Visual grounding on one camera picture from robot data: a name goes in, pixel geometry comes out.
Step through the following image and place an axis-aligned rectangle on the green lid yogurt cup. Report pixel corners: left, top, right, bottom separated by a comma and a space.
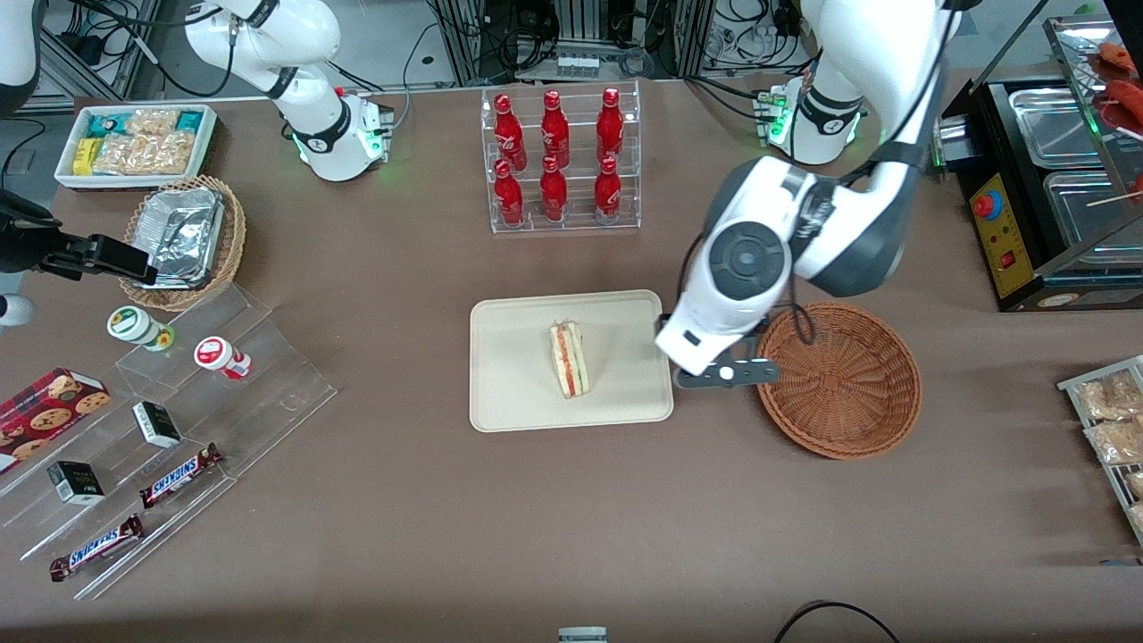
107, 305, 176, 353

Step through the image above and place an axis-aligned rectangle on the small black box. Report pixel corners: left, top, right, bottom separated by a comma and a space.
132, 401, 183, 449
46, 461, 106, 506

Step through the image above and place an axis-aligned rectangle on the snickers chocolate bar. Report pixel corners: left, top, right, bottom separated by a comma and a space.
49, 514, 146, 583
139, 443, 224, 510

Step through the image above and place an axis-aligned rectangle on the small grey device box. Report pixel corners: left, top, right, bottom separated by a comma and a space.
932, 114, 972, 172

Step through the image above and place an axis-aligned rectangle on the light wicker basket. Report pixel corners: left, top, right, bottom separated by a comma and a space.
119, 174, 247, 312

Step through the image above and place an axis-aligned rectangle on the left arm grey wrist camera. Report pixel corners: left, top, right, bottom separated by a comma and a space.
674, 355, 780, 391

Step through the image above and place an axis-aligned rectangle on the large clear cracker bag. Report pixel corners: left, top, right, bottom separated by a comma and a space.
93, 132, 196, 176

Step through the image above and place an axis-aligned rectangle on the red chocolate chip cookie box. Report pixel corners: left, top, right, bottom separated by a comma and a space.
0, 368, 112, 475

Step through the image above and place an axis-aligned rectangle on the red lid yogurt cup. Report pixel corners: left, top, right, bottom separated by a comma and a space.
194, 336, 253, 381

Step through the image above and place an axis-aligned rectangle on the brown wicker basket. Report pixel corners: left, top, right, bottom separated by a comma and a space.
755, 302, 923, 461

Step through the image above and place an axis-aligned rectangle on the aluminium foil container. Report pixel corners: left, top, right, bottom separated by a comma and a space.
131, 186, 226, 290

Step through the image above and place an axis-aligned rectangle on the clear acrylic stepped display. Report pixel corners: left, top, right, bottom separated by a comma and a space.
0, 284, 338, 601

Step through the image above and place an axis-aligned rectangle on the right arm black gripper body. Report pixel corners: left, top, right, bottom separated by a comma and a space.
0, 192, 66, 274

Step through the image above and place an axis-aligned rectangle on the aluminium frame rack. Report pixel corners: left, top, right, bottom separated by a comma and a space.
430, 0, 717, 87

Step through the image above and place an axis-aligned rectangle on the beige plastic tray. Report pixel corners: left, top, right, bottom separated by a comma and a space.
469, 288, 675, 434

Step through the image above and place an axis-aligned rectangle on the black cable loop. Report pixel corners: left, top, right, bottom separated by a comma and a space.
772, 600, 901, 643

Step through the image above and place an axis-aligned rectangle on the small clear cracker bag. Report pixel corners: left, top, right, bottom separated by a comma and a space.
124, 108, 180, 138

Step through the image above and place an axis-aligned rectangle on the clear acrylic bottle rack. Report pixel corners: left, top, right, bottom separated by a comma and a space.
480, 79, 642, 235

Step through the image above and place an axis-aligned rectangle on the white plastic bin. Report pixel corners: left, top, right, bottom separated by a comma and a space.
54, 104, 219, 192

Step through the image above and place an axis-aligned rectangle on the black hot food display appliance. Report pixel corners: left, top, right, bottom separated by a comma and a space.
933, 13, 1143, 313

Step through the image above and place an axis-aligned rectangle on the red cola bottle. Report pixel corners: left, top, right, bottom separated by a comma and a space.
494, 93, 528, 172
494, 160, 526, 227
540, 90, 571, 169
597, 87, 625, 165
594, 157, 622, 224
539, 155, 569, 222

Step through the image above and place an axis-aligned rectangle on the metal wire tray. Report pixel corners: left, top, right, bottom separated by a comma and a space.
1057, 355, 1143, 546

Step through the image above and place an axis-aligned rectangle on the stainless steel pan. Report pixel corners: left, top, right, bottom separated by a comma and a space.
1042, 170, 1143, 265
1008, 86, 1105, 169

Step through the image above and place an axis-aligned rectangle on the triangular sandwich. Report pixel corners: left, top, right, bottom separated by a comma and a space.
548, 320, 591, 400

